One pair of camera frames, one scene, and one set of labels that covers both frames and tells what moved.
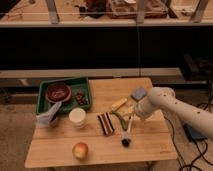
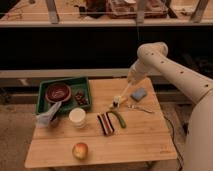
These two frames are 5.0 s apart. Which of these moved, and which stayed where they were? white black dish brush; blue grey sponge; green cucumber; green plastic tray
Moved: white black dish brush
Stayed: blue grey sponge; green cucumber; green plastic tray
